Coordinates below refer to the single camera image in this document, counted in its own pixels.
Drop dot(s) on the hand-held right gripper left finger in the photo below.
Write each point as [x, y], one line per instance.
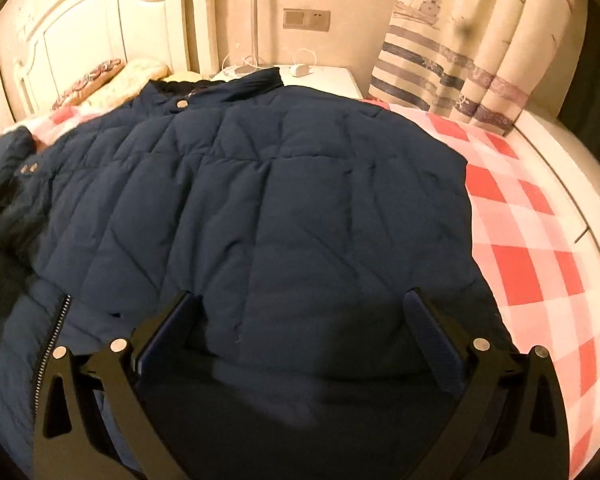
[164, 341]

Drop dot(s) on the navy quilted puffer jacket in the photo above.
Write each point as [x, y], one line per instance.
[260, 200]

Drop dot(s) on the floral patterned pillow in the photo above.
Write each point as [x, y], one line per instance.
[91, 81]

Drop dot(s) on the white nightstand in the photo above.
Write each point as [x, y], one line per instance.
[326, 80]

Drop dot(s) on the cream fluffy pillow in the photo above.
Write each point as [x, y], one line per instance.
[140, 72]

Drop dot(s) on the beige wall switch panel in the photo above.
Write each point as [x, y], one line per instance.
[306, 18]

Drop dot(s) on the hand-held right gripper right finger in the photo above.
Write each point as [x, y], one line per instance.
[431, 341]

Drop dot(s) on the white wall pipe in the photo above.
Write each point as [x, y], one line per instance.
[254, 10]

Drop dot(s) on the red white checked bed sheet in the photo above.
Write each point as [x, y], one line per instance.
[520, 260]

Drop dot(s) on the nautical print striped curtain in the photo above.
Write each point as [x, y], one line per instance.
[460, 35]

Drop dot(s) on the white wooden headboard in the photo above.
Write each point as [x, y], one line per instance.
[95, 35]

